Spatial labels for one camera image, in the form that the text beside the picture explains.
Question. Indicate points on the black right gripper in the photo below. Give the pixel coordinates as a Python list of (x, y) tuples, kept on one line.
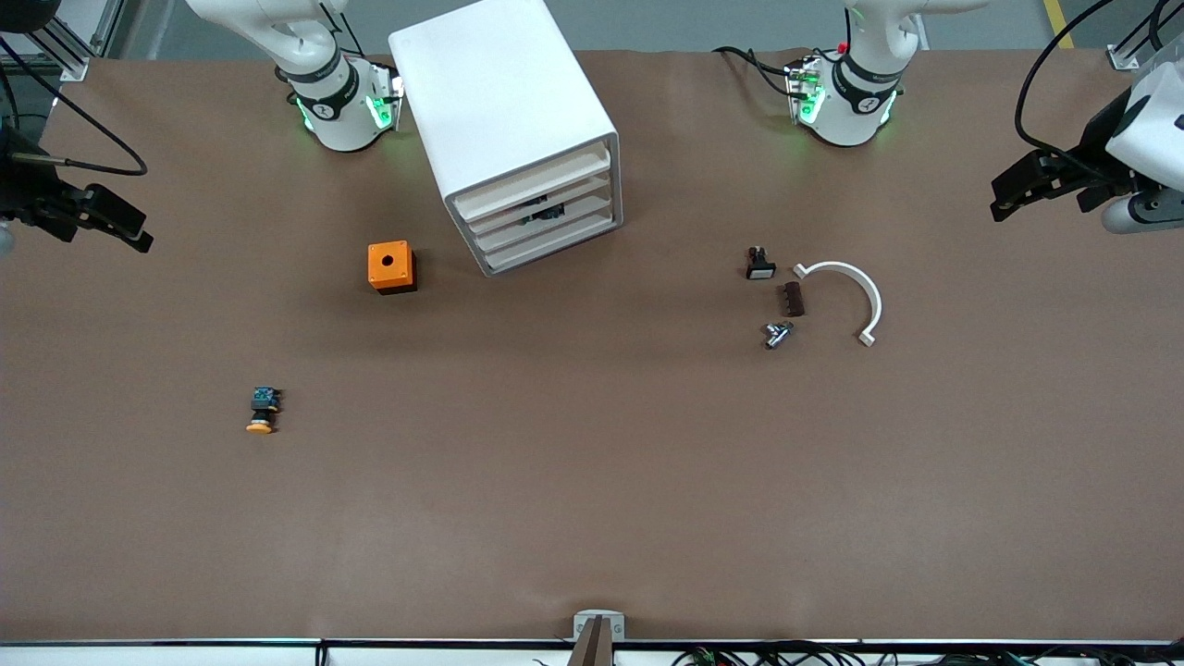
[(20, 188)]

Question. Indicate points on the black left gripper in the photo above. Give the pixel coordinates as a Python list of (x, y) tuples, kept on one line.
[(1097, 143)]

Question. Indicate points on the white plastic drawer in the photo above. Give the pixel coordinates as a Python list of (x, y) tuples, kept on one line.
[(555, 246), (536, 180), (592, 213), (499, 217)]

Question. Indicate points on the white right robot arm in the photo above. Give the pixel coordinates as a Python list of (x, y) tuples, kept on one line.
[(338, 120)]

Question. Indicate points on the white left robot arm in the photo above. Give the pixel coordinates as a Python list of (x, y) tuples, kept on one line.
[(856, 116)]

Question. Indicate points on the yellow push button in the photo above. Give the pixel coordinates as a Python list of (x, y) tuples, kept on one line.
[(262, 425)]

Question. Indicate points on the white drawer cabinet housing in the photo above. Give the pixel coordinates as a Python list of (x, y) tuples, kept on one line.
[(490, 83)]

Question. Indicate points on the brown terminal block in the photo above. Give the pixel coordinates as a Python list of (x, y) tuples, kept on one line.
[(794, 300)]

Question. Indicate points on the orange box with hole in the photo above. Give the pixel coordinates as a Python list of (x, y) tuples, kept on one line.
[(388, 264)]

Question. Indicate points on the aluminium frame profile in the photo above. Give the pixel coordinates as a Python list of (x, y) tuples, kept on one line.
[(1124, 57), (69, 63)]

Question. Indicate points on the white curved bracket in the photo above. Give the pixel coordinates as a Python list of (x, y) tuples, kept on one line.
[(869, 296)]

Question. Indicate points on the black white-faced switch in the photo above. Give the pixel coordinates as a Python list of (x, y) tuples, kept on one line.
[(760, 270)]

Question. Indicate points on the silver key switch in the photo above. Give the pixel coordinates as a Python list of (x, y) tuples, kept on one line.
[(775, 338)]

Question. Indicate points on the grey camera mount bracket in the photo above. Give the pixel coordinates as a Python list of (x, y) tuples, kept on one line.
[(598, 624)]

